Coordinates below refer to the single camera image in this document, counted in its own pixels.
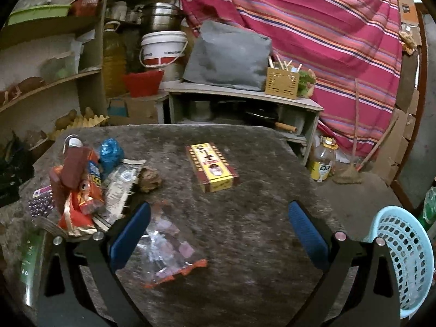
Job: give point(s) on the green bottle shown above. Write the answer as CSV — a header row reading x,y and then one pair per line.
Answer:
x,y
430,207

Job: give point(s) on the red plastic basket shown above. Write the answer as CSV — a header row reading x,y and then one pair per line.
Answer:
x,y
87,6

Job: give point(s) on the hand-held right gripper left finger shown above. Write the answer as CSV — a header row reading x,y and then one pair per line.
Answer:
x,y
131,235

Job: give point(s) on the clear bottle yellow label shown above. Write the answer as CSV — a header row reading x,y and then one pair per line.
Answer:
x,y
322,163

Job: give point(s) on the green plastic tray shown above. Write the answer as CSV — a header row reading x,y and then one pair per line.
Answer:
x,y
37,13

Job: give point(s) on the light blue plastic basket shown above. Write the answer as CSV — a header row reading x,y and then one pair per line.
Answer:
x,y
391,211

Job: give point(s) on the blue crumpled wrapper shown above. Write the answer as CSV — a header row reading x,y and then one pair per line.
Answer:
x,y
110,153

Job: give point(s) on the orange snack packet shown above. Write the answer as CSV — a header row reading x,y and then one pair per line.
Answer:
x,y
91,187

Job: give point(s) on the purple dotted wrapper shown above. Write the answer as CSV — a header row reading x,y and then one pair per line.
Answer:
x,y
41,204

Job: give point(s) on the low grey cabinet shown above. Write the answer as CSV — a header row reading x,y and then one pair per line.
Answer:
x,y
238,94

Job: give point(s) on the clear bag orange edge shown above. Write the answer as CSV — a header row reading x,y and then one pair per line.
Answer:
x,y
167,245

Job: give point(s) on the yellow egg tray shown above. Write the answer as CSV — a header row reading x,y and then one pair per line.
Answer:
x,y
85,122

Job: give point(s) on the steel pot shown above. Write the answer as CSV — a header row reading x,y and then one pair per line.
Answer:
x,y
161,18

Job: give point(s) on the white bucket red label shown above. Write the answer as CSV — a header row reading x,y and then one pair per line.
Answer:
x,y
163,47

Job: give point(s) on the yellow red cardboard box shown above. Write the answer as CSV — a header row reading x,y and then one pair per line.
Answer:
x,y
211,167

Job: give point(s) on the small metal pot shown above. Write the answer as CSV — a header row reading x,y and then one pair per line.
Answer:
x,y
201,112

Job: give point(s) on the grey cushion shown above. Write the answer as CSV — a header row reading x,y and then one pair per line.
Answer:
x,y
228,54

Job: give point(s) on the yellow oil bottle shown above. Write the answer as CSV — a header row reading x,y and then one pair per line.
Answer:
x,y
114,61

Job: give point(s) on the clear printed wrapper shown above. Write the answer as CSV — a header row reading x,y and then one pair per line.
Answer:
x,y
119,184

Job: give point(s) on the brown crumpled paper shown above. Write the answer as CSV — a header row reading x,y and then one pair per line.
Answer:
x,y
149,179

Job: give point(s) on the glass jar with label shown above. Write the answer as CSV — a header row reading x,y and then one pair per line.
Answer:
x,y
73,143

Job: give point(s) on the maroon red snack packet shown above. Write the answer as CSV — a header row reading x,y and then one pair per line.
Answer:
x,y
73,168

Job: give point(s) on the yellow utensil holder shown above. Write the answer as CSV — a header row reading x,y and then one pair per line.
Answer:
x,y
282,83

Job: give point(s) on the white mug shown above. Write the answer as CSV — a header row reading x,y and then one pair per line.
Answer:
x,y
120,10

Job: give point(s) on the clear plastic container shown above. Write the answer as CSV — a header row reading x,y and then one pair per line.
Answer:
x,y
58,65

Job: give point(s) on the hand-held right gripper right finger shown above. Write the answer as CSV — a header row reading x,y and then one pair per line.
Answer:
x,y
308,235

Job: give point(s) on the pink striped cloth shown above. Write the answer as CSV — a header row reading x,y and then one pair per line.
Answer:
x,y
323,34

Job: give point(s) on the red plastic basin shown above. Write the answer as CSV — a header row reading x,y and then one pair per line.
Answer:
x,y
141,83

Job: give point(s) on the straw broom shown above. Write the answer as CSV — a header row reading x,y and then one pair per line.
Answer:
x,y
347,177

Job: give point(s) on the wooden shelf unit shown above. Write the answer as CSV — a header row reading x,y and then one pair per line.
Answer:
x,y
51,26

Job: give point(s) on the wooden chopsticks bundle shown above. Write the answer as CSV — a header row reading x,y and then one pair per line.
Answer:
x,y
284,65

